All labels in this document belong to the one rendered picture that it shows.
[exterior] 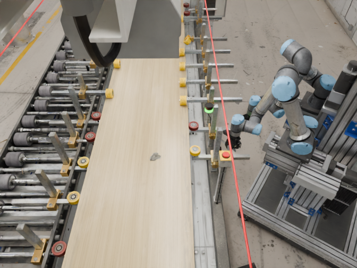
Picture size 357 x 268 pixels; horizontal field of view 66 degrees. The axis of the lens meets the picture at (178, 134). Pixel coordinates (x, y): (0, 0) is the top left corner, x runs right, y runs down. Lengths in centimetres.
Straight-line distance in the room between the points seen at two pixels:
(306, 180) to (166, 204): 91
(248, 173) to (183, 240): 157
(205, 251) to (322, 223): 119
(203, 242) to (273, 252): 92
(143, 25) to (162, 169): 166
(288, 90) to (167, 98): 121
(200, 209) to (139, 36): 184
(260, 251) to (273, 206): 41
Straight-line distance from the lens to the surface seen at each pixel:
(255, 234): 276
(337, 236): 277
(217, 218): 197
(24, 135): 249
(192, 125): 218
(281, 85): 151
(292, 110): 162
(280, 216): 263
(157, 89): 253
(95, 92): 249
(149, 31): 30
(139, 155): 200
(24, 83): 464
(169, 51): 31
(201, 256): 195
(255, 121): 181
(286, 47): 198
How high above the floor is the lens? 247
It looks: 48 degrees down
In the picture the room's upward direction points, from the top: straight up
